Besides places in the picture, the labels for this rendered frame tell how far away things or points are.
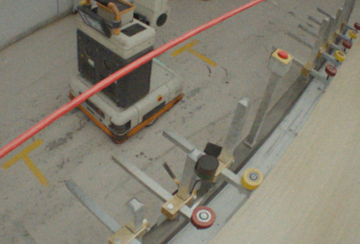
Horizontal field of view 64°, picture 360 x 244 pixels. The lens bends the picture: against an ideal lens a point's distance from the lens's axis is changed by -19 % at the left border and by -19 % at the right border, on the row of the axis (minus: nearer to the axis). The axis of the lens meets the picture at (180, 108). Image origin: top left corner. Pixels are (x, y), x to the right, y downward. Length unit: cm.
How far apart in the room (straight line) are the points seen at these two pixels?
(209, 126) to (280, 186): 143
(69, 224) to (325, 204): 148
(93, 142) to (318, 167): 160
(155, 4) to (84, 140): 106
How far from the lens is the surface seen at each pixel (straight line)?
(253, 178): 124
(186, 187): 110
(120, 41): 191
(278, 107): 186
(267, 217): 117
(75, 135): 248
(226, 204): 149
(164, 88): 241
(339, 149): 153
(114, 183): 221
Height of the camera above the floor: 188
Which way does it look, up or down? 45 degrees down
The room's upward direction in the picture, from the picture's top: 10 degrees clockwise
